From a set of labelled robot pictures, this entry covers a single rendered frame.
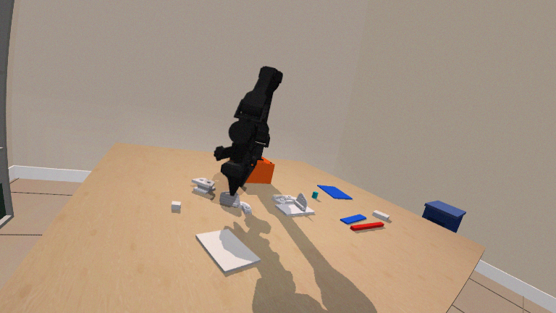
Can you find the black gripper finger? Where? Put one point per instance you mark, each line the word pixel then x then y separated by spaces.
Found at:
pixel 247 174
pixel 234 183

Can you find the small white block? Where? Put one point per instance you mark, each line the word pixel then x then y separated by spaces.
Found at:
pixel 176 205
pixel 380 215

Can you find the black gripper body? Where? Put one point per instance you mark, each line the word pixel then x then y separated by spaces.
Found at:
pixel 243 158

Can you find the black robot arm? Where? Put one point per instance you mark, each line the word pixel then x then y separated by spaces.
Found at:
pixel 253 112

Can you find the red rectangular bar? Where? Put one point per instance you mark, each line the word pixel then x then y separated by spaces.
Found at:
pixel 367 226

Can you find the blue flat plate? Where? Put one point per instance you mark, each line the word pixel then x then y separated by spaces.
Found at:
pixel 354 218
pixel 335 193

